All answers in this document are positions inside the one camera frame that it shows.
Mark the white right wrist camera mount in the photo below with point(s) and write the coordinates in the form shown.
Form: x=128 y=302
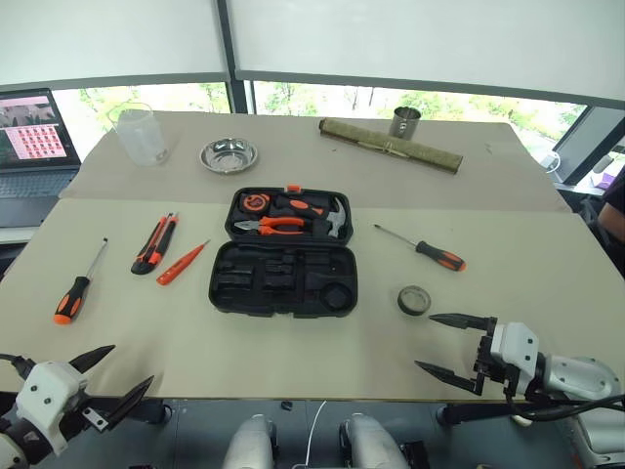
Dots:
x=517 y=347

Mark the orange voltage tester pen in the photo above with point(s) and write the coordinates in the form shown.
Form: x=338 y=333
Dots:
x=178 y=266

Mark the dark grey window mullion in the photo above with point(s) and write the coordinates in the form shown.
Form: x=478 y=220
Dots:
x=225 y=39

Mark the wide white roller blind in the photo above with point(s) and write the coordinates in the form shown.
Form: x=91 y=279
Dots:
x=415 y=39

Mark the silver rounded leg shell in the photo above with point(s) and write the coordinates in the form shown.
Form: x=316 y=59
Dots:
x=249 y=442
x=371 y=442

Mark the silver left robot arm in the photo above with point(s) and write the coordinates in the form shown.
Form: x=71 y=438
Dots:
x=24 y=439

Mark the black electrical tape roll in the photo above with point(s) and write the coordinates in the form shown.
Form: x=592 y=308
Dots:
x=415 y=311

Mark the black table frame foot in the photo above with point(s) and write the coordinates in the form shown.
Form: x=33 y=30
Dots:
x=478 y=413
x=141 y=409

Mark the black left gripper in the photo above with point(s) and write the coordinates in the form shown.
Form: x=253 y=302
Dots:
x=93 y=408

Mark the person in dark clothes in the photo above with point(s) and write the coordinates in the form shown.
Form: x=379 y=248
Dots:
x=616 y=215

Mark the orange black tape measure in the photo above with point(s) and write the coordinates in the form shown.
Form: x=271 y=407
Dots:
x=254 y=201

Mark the black tool case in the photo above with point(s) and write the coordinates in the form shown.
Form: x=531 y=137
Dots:
x=273 y=285

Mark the silver rounded left leg shell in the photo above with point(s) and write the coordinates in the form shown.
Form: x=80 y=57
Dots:
x=249 y=442

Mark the clear plastic measuring beaker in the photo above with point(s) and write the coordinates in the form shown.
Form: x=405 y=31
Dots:
x=141 y=137

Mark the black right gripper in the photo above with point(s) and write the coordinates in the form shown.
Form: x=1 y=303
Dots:
x=482 y=359

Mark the stainless steel cup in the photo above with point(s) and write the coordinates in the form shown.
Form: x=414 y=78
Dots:
x=404 y=124

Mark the narrow white roller blind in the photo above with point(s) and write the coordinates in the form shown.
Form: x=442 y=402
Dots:
x=97 y=34

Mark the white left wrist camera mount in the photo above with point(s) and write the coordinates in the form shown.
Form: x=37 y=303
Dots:
x=44 y=396

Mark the dark computer monitor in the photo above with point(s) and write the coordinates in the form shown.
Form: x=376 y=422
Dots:
x=591 y=141

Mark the small black box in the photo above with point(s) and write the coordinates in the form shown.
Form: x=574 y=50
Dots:
x=415 y=454

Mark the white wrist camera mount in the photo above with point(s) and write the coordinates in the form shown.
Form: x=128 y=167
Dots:
x=44 y=396
x=517 y=347

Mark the shallow stainless steel bowl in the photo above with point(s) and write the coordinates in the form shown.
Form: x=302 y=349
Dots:
x=228 y=156

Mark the rolled bamboo mat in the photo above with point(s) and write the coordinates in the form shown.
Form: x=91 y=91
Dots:
x=429 y=156

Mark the silver rounded right leg shell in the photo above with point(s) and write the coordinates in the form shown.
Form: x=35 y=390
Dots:
x=371 y=442

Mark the black orange utility knife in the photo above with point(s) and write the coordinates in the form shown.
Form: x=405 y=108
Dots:
x=154 y=244

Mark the open black laptop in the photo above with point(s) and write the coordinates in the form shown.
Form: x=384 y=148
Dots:
x=34 y=127

